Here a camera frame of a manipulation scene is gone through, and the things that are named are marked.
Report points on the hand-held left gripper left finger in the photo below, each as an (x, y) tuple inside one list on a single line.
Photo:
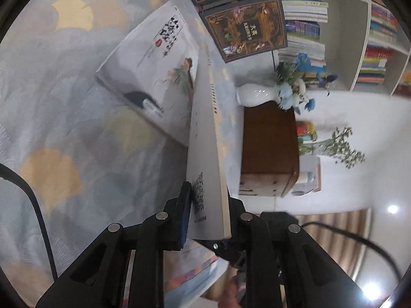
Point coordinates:
[(186, 218)]

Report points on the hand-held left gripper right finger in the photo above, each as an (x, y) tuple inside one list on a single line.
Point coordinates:
[(253, 231)]

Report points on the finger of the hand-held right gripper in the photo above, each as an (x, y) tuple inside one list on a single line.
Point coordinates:
[(213, 247)]

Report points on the white book with mermaid figure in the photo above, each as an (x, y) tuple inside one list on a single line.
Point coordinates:
[(205, 154)]

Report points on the row of pale spined books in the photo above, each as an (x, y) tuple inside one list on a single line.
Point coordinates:
[(303, 22)]

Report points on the person's right hand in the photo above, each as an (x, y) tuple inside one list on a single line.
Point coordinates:
[(229, 296)]

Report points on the illustrated picture book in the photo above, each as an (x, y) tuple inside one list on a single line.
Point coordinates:
[(192, 269)]

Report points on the striped beige curtain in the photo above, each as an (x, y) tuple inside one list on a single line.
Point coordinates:
[(337, 247)]

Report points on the brown wooden cabinet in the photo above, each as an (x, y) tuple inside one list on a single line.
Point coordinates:
[(269, 150)]

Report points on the colourful small containers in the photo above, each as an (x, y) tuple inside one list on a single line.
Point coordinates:
[(306, 133)]

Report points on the green sprig in glass vase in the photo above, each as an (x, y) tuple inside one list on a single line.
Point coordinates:
[(340, 147)]

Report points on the white ribbed vase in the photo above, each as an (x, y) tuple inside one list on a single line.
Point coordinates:
[(257, 95)]

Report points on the white ink landscape book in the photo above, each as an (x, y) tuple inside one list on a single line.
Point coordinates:
[(151, 64)]

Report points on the white bookshelf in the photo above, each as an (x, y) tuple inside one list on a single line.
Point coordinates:
[(343, 38)]

